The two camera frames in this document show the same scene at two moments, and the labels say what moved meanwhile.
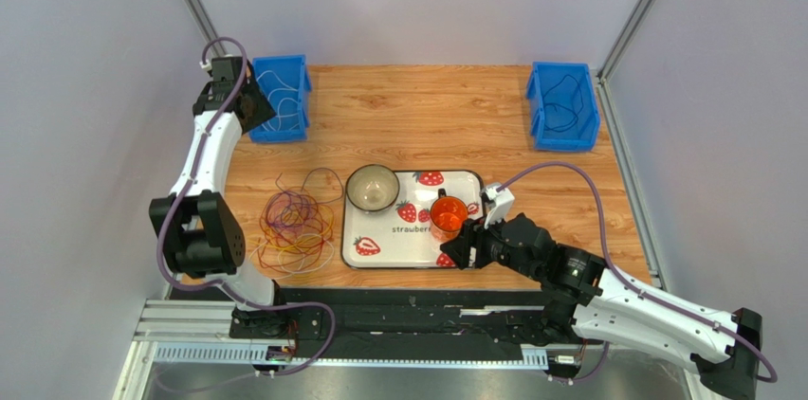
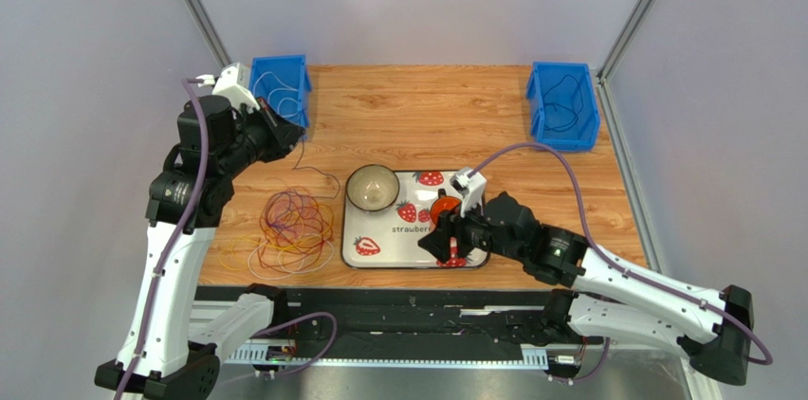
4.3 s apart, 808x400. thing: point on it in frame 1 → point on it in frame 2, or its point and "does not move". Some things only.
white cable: (288, 87) does not move
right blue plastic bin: (563, 106) does not move
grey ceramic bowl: (372, 188) does not move
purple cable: (303, 188) → (319, 171)
